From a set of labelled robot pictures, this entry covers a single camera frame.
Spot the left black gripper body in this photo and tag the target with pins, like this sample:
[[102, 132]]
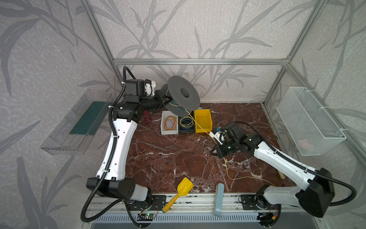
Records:
[[161, 102]]

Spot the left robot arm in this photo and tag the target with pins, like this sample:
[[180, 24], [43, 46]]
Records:
[[136, 98]]

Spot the light blue grey bar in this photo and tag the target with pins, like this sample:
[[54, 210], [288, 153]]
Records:
[[218, 202]]

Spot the aluminium frame rail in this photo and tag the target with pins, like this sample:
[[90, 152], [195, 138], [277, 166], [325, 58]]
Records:
[[200, 61]]

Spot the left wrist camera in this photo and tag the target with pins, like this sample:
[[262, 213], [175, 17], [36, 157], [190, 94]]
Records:
[[149, 87]]

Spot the yellow plastic scoop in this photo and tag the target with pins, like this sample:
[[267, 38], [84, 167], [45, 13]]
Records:
[[183, 189]]

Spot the red black hand tool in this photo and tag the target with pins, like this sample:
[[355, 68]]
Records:
[[147, 117]]

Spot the white storage bin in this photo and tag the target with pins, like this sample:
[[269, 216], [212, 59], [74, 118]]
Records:
[[169, 123]]

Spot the white wire mesh basket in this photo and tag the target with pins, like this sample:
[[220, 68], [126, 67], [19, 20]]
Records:
[[305, 117]]

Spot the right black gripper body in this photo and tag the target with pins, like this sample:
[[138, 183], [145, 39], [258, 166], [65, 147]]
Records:
[[222, 147]]

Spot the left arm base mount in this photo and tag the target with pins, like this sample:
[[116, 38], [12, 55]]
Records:
[[156, 203]]

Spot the blue shovel wooden handle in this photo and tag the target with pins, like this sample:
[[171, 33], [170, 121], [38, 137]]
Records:
[[282, 176]]

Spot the green circuit board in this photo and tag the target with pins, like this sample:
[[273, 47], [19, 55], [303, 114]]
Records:
[[146, 216]]

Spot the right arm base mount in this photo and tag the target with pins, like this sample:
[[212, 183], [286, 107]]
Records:
[[254, 202]]

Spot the yellow storage bin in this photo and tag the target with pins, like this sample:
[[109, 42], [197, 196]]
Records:
[[203, 120]]

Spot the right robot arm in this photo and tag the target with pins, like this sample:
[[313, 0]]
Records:
[[315, 190]]

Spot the pink object in basket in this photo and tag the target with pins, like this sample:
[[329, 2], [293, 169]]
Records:
[[304, 144]]

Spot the grey perforated cable spool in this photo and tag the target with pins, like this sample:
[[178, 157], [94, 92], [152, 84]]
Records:
[[185, 97]]

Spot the clear plastic wall tray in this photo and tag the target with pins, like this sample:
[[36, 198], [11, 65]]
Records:
[[75, 132]]

